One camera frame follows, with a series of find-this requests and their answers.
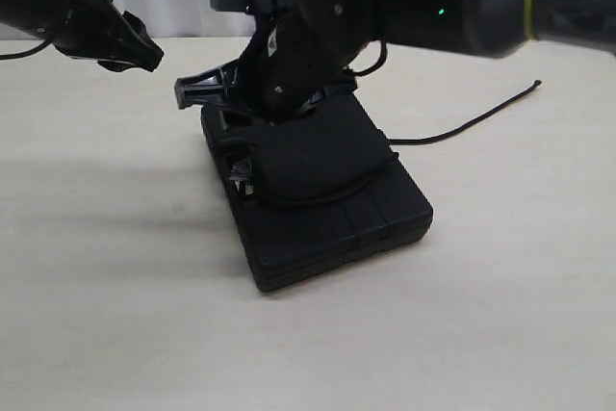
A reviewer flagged black plastic case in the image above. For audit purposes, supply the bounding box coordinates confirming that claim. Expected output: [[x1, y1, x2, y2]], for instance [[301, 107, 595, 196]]
[[201, 94, 433, 293]]

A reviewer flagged black cord with knot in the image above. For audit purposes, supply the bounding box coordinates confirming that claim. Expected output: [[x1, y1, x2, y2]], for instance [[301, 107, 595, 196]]
[[225, 79, 543, 208]]

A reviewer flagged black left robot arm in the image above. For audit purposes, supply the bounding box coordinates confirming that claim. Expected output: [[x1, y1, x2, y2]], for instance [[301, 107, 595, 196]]
[[1, 0, 164, 72]]

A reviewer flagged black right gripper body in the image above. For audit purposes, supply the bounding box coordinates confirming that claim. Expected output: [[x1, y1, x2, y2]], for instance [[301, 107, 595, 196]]
[[240, 1, 366, 122]]

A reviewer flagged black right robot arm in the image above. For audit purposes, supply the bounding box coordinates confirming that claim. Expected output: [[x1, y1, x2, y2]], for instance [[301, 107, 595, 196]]
[[174, 0, 615, 122]]

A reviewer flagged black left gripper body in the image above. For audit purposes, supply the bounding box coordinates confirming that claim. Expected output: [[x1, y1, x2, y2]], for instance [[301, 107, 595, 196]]
[[9, 0, 121, 61]]

